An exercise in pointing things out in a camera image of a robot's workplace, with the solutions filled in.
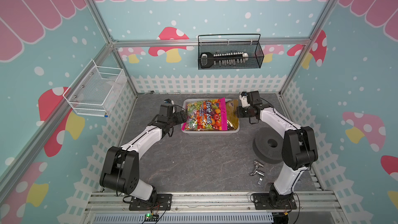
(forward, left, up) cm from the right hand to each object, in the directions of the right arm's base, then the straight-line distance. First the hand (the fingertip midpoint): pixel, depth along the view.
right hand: (238, 111), depth 96 cm
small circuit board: (-53, +48, -13) cm, 72 cm away
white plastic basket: (-11, +20, -7) cm, 24 cm away
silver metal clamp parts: (-35, -7, -10) cm, 37 cm away
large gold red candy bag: (-8, +5, 0) cm, 9 cm away
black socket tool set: (+19, +19, +24) cm, 36 cm away
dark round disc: (-21, -14, -6) cm, 26 cm away
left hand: (-6, +35, +2) cm, 35 cm away
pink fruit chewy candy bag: (-6, +20, +4) cm, 22 cm away
